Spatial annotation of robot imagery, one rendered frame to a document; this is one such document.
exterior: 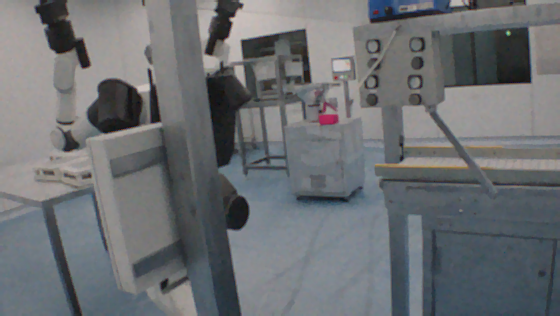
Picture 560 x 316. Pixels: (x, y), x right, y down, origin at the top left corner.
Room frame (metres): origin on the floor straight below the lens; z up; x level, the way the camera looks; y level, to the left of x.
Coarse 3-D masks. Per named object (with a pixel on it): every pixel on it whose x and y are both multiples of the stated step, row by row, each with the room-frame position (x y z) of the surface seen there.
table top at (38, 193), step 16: (48, 160) 2.77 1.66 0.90; (0, 176) 2.31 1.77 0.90; (16, 176) 2.24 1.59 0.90; (32, 176) 2.17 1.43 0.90; (0, 192) 1.84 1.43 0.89; (16, 192) 1.77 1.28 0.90; (32, 192) 1.73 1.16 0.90; (48, 192) 1.69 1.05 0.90; (64, 192) 1.66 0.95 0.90; (80, 192) 1.70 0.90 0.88
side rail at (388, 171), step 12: (384, 168) 1.17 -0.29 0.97; (396, 168) 1.15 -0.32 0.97; (408, 168) 1.13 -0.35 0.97; (420, 168) 1.11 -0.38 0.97; (432, 168) 1.09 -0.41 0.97; (444, 168) 1.07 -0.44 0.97; (456, 168) 1.05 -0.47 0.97; (504, 168) 0.98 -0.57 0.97; (516, 168) 0.96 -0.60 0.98; (528, 168) 0.95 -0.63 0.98; (492, 180) 0.99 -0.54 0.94; (504, 180) 0.98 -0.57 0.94; (516, 180) 0.96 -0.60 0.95; (528, 180) 0.94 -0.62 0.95; (540, 180) 0.92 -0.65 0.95; (552, 180) 0.91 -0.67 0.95
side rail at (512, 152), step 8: (408, 152) 1.40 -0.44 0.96; (416, 152) 1.38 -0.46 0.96; (424, 152) 1.37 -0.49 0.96; (432, 152) 1.35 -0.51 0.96; (440, 152) 1.33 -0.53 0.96; (448, 152) 1.32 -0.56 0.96; (456, 152) 1.30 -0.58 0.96; (472, 152) 1.27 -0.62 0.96; (480, 152) 1.26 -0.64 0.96; (488, 152) 1.24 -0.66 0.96; (496, 152) 1.23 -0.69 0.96; (504, 152) 1.21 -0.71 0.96; (512, 152) 1.20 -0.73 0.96; (520, 152) 1.18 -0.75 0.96; (528, 152) 1.17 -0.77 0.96; (536, 152) 1.15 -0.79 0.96; (544, 152) 1.14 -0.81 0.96; (552, 152) 1.12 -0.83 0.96
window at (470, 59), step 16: (480, 32) 5.66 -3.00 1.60; (496, 32) 5.54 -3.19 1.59; (512, 32) 5.43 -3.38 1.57; (448, 48) 5.90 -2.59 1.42; (464, 48) 5.78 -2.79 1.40; (480, 48) 5.67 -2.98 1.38; (496, 48) 5.55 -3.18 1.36; (512, 48) 5.44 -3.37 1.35; (528, 48) 5.32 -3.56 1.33; (448, 64) 5.91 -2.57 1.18; (464, 64) 5.79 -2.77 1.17; (480, 64) 5.68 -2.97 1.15; (496, 64) 5.56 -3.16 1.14; (512, 64) 5.45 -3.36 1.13; (528, 64) 5.33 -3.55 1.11; (448, 80) 5.92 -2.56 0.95; (464, 80) 5.80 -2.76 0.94; (480, 80) 5.68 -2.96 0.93; (496, 80) 5.57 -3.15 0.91; (512, 80) 5.45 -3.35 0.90; (528, 80) 5.34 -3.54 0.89
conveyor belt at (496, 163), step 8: (408, 160) 1.35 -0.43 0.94; (416, 160) 1.34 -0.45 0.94; (424, 160) 1.33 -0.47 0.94; (432, 160) 1.31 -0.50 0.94; (440, 160) 1.30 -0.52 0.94; (448, 160) 1.28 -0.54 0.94; (456, 160) 1.27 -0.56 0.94; (480, 160) 1.23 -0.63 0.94; (488, 160) 1.22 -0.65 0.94; (496, 160) 1.20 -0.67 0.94; (504, 160) 1.19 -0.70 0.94; (512, 160) 1.18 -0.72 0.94; (520, 160) 1.17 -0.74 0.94; (528, 160) 1.15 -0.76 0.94; (536, 160) 1.14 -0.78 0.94; (544, 160) 1.13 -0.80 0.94; (552, 160) 1.11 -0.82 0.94; (544, 168) 1.05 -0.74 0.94; (552, 168) 1.03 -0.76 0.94; (384, 176) 1.19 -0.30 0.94; (528, 184) 0.95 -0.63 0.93; (536, 184) 0.94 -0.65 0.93; (544, 184) 0.93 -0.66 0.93; (552, 184) 0.92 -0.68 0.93
